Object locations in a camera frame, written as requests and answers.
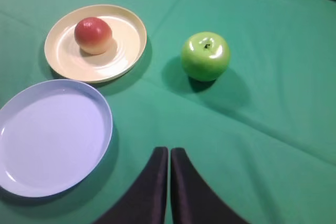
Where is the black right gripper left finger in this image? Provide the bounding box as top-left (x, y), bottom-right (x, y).
top-left (95, 147), bottom-right (168, 224)

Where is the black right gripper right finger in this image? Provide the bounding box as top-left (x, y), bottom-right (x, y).
top-left (170, 148), bottom-right (247, 224)

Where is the round red-yellow bread bun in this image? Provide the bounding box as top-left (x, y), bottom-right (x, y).
top-left (74, 17), bottom-right (112, 55)

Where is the blue plastic plate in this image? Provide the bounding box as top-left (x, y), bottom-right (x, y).
top-left (1, 79), bottom-right (113, 198)

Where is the yellow plastic plate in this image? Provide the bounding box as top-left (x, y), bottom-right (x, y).
top-left (44, 4), bottom-right (147, 83)

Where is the green apple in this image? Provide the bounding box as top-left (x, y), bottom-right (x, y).
top-left (181, 31), bottom-right (230, 82)

